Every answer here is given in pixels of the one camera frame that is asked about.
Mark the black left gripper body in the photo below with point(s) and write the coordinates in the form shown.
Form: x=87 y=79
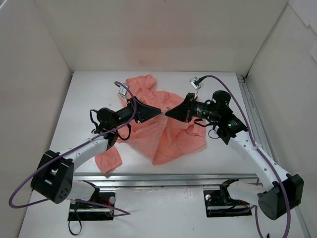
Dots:
x=137 y=110

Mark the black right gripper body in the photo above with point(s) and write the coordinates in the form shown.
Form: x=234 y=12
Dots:
x=189 y=108

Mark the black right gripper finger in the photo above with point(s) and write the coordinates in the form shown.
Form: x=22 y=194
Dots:
x=182 y=108
x=177 y=114

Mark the salmon pink zip jacket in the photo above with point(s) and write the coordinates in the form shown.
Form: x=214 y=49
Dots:
x=161 y=139

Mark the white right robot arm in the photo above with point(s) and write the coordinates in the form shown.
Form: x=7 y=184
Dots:
x=279 y=192

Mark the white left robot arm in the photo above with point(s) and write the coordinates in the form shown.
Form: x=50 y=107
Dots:
x=55 y=179

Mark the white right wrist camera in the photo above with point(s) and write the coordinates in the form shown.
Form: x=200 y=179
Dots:
x=196 y=84

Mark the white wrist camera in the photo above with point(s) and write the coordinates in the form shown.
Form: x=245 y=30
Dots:
x=123 y=90
x=196 y=84

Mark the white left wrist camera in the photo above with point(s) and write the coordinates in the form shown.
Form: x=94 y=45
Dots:
x=123 y=90

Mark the aluminium front rail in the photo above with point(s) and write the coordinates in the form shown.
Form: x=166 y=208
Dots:
x=116 y=181

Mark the aluminium rail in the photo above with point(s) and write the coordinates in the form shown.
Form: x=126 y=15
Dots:
x=116 y=181
x=261 y=138

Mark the aluminium right side rail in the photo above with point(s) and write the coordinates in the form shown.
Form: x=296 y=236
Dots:
x=261 y=138

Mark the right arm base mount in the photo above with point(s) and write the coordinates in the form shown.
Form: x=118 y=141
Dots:
x=219 y=204

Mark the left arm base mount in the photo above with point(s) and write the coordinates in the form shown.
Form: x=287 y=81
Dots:
x=93 y=204

